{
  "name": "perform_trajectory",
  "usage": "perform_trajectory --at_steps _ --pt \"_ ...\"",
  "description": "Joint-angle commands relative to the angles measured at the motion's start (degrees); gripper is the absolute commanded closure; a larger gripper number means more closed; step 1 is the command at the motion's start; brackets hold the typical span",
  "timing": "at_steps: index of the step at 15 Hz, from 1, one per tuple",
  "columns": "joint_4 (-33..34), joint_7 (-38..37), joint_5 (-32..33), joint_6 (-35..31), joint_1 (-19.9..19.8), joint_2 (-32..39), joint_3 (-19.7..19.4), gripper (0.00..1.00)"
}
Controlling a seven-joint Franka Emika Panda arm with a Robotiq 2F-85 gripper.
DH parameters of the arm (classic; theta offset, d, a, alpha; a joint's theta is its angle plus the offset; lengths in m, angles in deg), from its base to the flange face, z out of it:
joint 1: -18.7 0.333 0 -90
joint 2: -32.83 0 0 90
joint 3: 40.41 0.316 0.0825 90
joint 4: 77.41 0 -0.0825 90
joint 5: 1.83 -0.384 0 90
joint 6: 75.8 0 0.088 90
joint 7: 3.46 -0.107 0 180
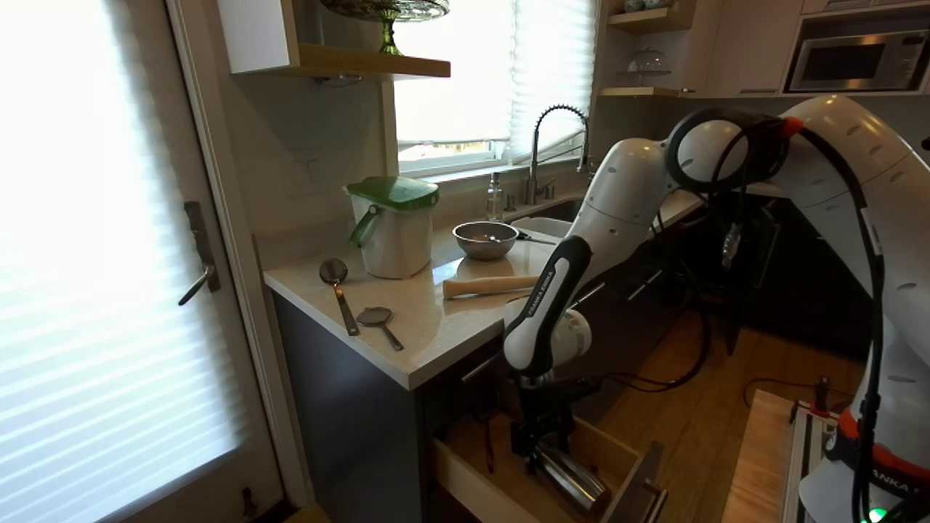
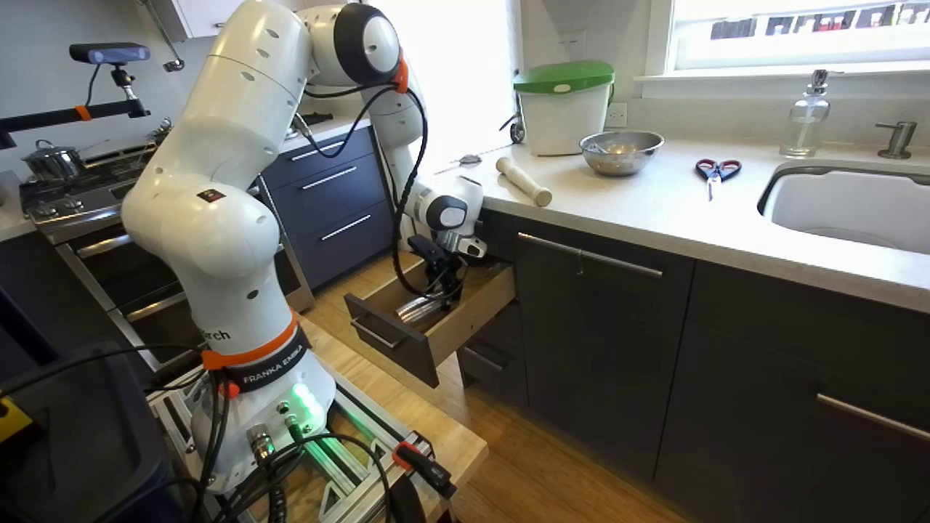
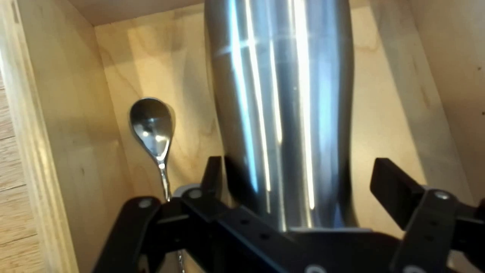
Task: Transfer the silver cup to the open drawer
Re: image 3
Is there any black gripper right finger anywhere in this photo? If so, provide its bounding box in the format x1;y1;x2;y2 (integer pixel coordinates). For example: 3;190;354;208
369;156;485;273

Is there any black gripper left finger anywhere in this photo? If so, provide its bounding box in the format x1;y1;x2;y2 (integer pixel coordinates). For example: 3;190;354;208
92;155;277;273

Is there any tall silver metal cup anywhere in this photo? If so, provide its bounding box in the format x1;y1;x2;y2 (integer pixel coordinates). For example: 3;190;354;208
203;0;360;232

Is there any open wooden drawer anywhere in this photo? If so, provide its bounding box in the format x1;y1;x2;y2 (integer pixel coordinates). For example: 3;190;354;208
0;0;485;273

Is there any metal spoon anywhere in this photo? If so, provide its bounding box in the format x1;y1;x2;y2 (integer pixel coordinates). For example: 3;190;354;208
128;97;177;203

